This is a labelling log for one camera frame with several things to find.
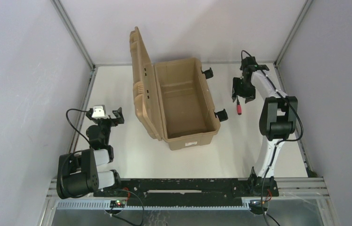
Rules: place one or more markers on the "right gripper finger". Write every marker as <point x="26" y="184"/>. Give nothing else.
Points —
<point x="249" y="98"/>
<point x="234" y="96"/>

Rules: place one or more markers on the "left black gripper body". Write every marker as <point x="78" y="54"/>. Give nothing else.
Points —
<point x="113" y="119"/>

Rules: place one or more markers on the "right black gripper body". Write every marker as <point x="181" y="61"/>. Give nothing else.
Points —
<point x="243" y="88"/>

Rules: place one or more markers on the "red black screwdriver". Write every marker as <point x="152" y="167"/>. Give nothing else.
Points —
<point x="239" y="108"/>

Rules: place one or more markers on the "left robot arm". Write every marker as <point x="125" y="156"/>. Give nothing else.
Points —
<point x="78" y="173"/>

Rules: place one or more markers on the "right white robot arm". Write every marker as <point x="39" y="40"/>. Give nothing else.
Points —
<point x="277" y="122"/>

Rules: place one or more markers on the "lower black bin latch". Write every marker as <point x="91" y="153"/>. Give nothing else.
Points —
<point x="221" y="115"/>

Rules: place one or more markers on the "black bin latch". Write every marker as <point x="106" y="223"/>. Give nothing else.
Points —
<point x="221" y="115"/>
<point x="208" y="73"/>

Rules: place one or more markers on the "upper black bin latch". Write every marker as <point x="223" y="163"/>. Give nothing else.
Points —
<point x="208" y="73"/>

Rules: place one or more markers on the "tan plastic storage bin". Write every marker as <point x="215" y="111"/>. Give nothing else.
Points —
<point x="172" y="99"/>

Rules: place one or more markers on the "left control board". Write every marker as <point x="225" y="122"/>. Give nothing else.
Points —
<point x="117" y="204"/>

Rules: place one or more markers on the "control board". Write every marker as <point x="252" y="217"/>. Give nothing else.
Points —
<point x="258" y="204"/>
<point x="117" y="204"/>

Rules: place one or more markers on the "right control board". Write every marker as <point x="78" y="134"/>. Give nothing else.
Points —
<point x="258" y="204"/>

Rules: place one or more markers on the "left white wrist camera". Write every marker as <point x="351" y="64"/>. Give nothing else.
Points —
<point x="98" y="112"/>

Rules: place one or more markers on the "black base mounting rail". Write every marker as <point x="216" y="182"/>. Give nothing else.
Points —
<point x="200" y="192"/>

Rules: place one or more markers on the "right aluminium frame post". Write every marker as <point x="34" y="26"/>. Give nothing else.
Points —
<point x="296" y="25"/>

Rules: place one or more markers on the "aluminium frame post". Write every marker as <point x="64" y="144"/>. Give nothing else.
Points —
<point x="296" y="25"/>
<point x="65" y="18"/>

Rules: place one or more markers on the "slotted grey cable duct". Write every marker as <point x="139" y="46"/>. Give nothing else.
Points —
<point x="108" y="204"/>

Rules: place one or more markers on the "left aluminium frame post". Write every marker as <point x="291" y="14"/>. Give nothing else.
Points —
<point x="65" y="18"/>

